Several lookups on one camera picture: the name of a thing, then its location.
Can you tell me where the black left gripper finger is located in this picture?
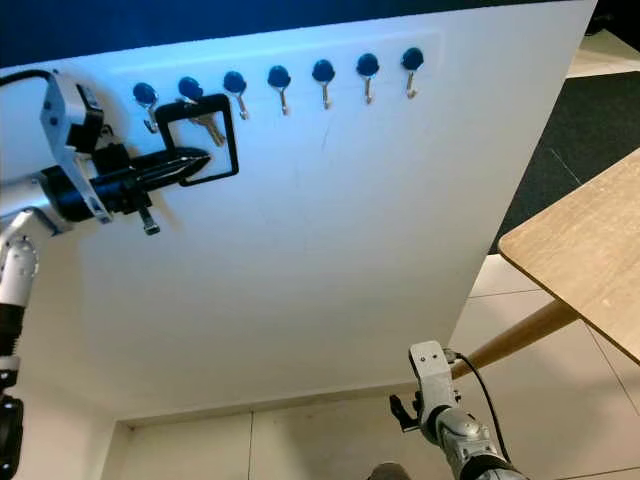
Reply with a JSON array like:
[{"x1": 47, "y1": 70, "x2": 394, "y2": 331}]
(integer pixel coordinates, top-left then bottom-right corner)
[
  {"x1": 138, "y1": 149, "x2": 212, "y2": 174},
  {"x1": 140, "y1": 166, "x2": 204, "y2": 190}
]

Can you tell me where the black frame keychain with key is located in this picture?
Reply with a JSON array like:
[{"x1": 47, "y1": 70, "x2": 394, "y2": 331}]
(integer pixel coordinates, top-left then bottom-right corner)
[{"x1": 155, "y1": 93, "x2": 241, "y2": 187}]

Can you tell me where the blue magnetic metal hook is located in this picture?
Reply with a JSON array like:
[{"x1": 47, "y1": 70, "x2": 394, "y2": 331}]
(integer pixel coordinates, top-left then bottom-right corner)
[
  {"x1": 312, "y1": 59, "x2": 336, "y2": 110},
  {"x1": 400, "y1": 47, "x2": 424, "y2": 99},
  {"x1": 356, "y1": 53, "x2": 380, "y2": 105},
  {"x1": 133, "y1": 82, "x2": 159, "y2": 134},
  {"x1": 178, "y1": 76, "x2": 204, "y2": 106},
  {"x1": 268, "y1": 65, "x2": 292, "y2": 116},
  {"x1": 223, "y1": 70, "x2": 248, "y2": 121}
]

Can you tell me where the white partition board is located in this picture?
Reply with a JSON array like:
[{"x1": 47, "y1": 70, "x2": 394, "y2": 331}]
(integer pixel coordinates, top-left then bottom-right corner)
[{"x1": 0, "y1": 0, "x2": 598, "y2": 426}]

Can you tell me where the wooden dining table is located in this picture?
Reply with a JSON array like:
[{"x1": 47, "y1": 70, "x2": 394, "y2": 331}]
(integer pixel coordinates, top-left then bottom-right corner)
[{"x1": 448, "y1": 148, "x2": 640, "y2": 381}]

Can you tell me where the dark textured floor mat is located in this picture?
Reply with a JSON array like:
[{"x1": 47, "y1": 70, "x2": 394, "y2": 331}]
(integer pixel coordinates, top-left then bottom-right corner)
[{"x1": 490, "y1": 70, "x2": 640, "y2": 256}]

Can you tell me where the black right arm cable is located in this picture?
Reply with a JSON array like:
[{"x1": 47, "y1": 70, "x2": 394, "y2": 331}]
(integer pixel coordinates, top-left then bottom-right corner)
[{"x1": 448, "y1": 350, "x2": 513, "y2": 463}]

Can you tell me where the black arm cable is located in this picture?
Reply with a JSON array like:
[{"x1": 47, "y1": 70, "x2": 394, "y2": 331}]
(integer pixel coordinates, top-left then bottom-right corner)
[
  {"x1": 448, "y1": 350, "x2": 513, "y2": 463},
  {"x1": 0, "y1": 68, "x2": 53, "y2": 86}
]

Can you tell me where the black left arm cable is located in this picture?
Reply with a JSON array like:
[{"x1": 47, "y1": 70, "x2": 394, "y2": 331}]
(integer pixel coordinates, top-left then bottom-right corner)
[{"x1": 0, "y1": 68, "x2": 53, "y2": 86}]

